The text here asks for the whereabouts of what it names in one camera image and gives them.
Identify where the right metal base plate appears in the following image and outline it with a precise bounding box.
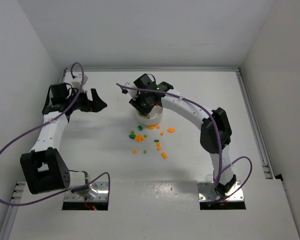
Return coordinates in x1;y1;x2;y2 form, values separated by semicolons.
197;181;245;202

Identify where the white round divided container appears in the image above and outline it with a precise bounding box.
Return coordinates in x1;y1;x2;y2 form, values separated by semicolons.
134;106;164;126

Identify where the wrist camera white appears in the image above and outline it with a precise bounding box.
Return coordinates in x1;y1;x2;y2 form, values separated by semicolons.
70;74;89;89
121;82;139;100

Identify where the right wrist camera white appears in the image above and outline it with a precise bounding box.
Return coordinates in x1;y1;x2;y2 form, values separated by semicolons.
121;82;139;100

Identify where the purple cable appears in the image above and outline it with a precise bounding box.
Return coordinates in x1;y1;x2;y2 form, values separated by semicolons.
116;83;253;202
0;62;111;207

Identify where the orange arch lego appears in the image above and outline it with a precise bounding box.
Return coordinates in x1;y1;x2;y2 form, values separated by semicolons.
167;128;176;133

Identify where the yellow orange lego cluster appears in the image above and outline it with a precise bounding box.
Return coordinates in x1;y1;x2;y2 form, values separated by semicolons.
134;134;145;142

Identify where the metal base plate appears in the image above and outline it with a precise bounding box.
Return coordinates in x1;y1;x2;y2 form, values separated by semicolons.
63;181;109;203
197;181;245;202

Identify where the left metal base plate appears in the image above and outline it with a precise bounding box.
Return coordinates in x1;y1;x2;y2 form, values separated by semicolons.
63;181;109;203

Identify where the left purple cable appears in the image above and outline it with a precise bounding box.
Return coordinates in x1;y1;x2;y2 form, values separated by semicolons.
0;62;111;207

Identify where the yellow orange lego group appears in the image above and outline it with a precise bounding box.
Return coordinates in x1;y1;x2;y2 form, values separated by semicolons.
156;142;168;159

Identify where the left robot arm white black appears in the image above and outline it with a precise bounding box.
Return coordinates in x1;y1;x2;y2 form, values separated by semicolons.
20;82;108;195

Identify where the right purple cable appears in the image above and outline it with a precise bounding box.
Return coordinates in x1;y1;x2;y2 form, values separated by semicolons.
116;83;253;202

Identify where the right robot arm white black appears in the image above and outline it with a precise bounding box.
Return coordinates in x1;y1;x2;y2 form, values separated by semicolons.
123;73;237;197

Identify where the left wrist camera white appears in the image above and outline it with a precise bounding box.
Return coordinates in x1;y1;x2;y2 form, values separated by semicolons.
70;74;89;89

